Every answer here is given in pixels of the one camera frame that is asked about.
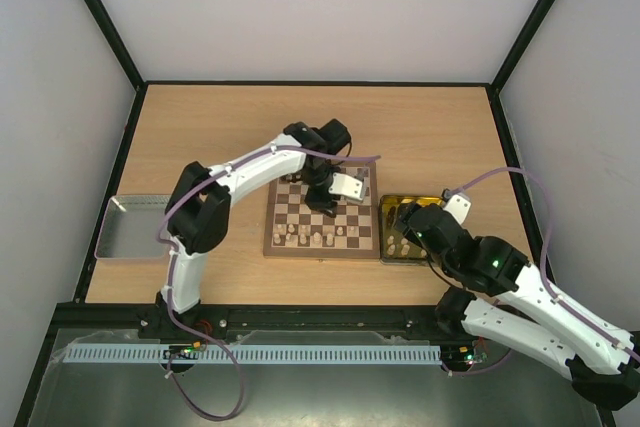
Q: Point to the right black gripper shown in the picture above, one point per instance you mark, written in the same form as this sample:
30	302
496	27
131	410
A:
405	212

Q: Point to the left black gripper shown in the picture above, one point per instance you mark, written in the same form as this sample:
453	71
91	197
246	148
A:
322	204

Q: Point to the yellow tin tray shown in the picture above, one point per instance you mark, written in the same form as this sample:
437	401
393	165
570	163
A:
398	245

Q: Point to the wooden chess board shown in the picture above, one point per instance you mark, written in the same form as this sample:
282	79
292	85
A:
292	230

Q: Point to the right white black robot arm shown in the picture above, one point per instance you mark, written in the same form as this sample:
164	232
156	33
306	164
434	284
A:
502	296

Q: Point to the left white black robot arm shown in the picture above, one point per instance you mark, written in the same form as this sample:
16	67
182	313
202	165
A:
198	211

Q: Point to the clear plastic sheet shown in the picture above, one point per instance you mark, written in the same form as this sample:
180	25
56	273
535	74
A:
507	390

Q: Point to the silver metal tray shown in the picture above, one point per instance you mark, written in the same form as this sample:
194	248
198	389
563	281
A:
129	227

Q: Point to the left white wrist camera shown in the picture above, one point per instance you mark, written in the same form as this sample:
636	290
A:
350	188

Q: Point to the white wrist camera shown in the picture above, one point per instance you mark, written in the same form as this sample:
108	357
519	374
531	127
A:
350	188
456	204

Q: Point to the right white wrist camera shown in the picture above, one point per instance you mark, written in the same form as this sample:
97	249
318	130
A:
456	204

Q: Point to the grey slotted cable duct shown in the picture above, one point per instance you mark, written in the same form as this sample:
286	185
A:
254	354

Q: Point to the black aluminium frame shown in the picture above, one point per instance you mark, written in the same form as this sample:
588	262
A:
80	314

